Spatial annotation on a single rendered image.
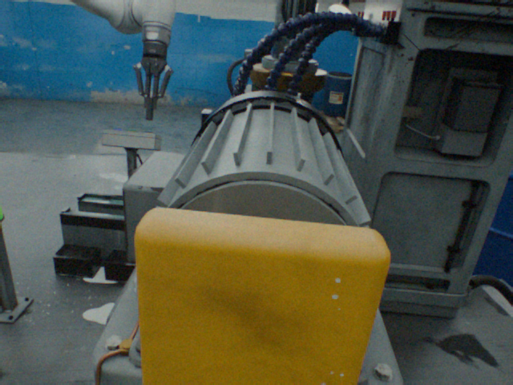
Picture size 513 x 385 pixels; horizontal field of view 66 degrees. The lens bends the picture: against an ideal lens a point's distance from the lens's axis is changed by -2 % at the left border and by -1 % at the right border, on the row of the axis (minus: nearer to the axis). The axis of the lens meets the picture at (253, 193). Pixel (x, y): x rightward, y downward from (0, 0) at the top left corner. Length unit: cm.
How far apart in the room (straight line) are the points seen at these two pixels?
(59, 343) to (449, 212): 87
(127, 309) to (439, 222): 72
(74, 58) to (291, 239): 649
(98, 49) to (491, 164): 603
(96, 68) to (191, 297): 641
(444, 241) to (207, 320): 83
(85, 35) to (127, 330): 625
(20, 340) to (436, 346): 90
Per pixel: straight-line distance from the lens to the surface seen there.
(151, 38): 134
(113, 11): 146
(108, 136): 133
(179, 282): 21
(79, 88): 670
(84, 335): 96
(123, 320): 43
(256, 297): 21
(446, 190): 94
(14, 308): 106
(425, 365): 98
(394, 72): 82
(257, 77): 92
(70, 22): 660
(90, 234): 115
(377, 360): 42
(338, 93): 601
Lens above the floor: 145
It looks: 25 degrees down
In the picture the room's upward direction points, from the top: 5 degrees clockwise
